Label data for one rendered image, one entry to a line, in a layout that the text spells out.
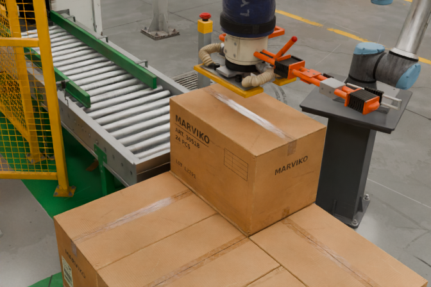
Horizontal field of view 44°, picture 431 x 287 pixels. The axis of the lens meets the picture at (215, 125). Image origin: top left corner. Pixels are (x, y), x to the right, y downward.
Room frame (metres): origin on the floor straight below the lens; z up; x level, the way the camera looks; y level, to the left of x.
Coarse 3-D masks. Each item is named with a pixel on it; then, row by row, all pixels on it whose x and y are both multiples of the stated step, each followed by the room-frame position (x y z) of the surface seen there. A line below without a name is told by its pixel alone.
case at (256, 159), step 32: (192, 96) 2.22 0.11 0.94; (224, 96) 2.23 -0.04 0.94; (256, 96) 2.24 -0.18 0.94; (192, 128) 2.06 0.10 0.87; (224, 128) 1.94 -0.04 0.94; (256, 128) 1.95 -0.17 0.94; (288, 128) 1.95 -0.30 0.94; (320, 128) 1.96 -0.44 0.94; (192, 160) 2.05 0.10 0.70; (224, 160) 1.88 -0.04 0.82; (256, 160) 1.74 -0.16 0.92; (288, 160) 1.85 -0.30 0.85; (320, 160) 1.98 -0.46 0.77; (224, 192) 1.87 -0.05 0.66; (256, 192) 1.74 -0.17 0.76; (288, 192) 1.86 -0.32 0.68; (256, 224) 1.75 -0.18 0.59
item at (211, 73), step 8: (200, 64) 2.16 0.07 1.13; (216, 64) 2.10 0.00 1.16; (200, 72) 2.11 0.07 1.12; (208, 72) 2.08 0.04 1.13; (216, 72) 2.07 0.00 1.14; (216, 80) 2.02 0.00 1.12; (224, 80) 2.01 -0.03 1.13; (232, 80) 2.00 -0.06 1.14; (240, 80) 1.98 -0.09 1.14; (232, 88) 1.94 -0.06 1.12; (240, 88) 1.93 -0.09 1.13; (248, 88) 1.93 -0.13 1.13; (256, 88) 1.94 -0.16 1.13; (248, 96) 1.89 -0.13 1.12
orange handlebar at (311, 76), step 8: (280, 32) 2.28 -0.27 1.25; (256, 56) 2.02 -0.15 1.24; (264, 56) 1.98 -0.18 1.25; (272, 64) 1.95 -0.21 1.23; (296, 72) 1.85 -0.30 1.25; (304, 72) 1.83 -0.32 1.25; (312, 72) 1.83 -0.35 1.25; (304, 80) 1.82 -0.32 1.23; (312, 80) 1.78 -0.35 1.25; (320, 80) 1.81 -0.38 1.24; (344, 88) 1.72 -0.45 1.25; (344, 96) 1.67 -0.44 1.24; (376, 104) 1.60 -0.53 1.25
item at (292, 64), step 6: (288, 54) 1.96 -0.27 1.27; (276, 60) 1.92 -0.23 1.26; (282, 60) 1.93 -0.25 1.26; (288, 60) 1.93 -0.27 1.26; (294, 60) 1.94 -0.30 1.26; (300, 60) 1.93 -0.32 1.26; (276, 66) 1.91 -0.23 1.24; (282, 66) 1.88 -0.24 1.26; (288, 66) 1.86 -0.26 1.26; (294, 66) 1.87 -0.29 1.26; (300, 66) 1.89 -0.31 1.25; (276, 72) 1.90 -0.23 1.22; (282, 72) 1.87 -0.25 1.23; (288, 72) 1.86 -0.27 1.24; (288, 78) 1.86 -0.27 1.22
